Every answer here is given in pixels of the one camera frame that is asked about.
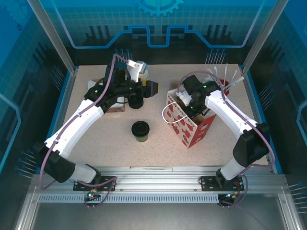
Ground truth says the aluminium frame post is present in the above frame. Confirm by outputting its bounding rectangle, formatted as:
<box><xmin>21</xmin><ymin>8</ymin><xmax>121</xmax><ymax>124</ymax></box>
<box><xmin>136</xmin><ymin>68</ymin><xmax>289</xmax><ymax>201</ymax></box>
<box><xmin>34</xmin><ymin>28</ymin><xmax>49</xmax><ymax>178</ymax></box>
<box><xmin>241</xmin><ymin>0</ymin><xmax>286</xmax><ymax>74</ymax></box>
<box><xmin>26</xmin><ymin>0</ymin><xmax>79</xmax><ymax>74</ymax></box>

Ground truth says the stack of black cup lids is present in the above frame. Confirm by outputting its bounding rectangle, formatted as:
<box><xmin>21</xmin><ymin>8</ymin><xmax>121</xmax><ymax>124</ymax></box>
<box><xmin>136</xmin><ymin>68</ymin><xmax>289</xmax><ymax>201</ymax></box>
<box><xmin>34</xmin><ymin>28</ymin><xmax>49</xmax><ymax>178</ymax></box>
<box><xmin>128</xmin><ymin>95</ymin><xmax>144</xmax><ymax>110</ymax></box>

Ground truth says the brown cardboard napkin box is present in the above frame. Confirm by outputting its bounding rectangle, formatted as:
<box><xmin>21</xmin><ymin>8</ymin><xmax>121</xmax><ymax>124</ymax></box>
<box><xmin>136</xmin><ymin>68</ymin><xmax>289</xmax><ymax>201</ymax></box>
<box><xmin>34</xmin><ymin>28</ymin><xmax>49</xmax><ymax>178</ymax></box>
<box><xmin>88</xmin><ymin>78</ymin><xmax>127</xmax><ymax>113</ymax></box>

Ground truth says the single black cup lid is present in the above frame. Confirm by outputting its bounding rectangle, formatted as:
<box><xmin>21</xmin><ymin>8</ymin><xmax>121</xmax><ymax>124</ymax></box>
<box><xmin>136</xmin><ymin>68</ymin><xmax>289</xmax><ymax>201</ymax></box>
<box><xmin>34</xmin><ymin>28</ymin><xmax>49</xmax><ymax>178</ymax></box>
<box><xmin>131</xmin><ymin>121</ymin><xmax>151</xmax><ymax>138</ymax></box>

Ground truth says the white red-printed paper bag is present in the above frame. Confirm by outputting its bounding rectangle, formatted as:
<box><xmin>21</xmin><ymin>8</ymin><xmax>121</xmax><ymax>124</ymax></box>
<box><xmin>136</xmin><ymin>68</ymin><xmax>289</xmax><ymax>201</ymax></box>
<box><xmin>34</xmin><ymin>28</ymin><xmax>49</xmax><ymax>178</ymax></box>
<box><xmin>162</xmin><ymin>88</ymin><xmax>216</xmax><ymax>149</ymax></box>

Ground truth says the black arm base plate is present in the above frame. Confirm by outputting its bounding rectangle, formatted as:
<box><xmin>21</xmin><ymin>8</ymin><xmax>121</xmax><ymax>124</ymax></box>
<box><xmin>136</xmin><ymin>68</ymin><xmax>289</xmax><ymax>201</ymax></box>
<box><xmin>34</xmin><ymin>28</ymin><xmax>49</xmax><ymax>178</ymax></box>
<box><xmin>73</xmin><ymin>176</ymin><xmax>118</xmax><ymax>192</ymax></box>
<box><xmin>200</xmin><ymin>176</ymin><xmax>248</xmax><ymax>192</ymax></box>

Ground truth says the grey slotted cable duct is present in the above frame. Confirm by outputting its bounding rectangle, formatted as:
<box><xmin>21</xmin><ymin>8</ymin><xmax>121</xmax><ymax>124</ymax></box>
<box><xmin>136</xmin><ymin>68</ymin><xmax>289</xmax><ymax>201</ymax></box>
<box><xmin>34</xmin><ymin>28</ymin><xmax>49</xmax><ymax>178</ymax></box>
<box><xmin>38</xmin><ymin>193</ymin><xmax>220</xmax><ymax>204</ymax></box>

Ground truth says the aluminium mounting rail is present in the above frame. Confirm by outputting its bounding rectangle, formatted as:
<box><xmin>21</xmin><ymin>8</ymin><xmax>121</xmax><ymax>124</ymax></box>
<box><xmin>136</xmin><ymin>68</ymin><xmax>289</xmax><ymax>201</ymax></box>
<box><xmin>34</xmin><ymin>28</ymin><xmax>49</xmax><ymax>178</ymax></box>
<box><xmin>32</xmin><ymin>166</ymin><xmax>286</xmax><ymax>192</ymax></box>

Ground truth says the small LED circuit board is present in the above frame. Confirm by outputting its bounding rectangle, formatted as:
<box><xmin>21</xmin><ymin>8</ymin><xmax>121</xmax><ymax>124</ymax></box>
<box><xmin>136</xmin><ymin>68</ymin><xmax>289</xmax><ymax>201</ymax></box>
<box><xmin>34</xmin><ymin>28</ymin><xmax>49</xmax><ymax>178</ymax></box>
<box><xmin>225</xmin><ymin>191</ymin><xmax>240</xmax><ymax>201</ymax></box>
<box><xmin>86</xmin><ymin>190</ymin><xmax>100</xmax><ymax>201</ymax></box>

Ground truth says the aluminium frame rail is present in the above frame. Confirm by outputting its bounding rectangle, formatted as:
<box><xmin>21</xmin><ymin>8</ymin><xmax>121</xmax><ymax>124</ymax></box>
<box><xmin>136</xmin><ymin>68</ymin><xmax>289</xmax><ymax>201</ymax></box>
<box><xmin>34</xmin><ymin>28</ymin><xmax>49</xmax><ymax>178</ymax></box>
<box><xmin>14</xmin><ymin>186</ymin><xmax>39</xmax><ymax>230</ymax></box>
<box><xmin>275</xmin><ymin>189</ymin><xmax>304</xmax><ymax>230</ymax></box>

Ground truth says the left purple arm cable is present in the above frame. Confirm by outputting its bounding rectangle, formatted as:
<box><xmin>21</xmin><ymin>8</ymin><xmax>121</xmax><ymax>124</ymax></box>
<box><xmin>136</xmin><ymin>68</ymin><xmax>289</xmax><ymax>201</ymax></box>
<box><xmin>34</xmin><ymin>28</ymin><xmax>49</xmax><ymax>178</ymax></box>
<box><xmin>39</xmin><ymin>54</ymin><xmax>131</xmax><ymax>191</ymax></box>

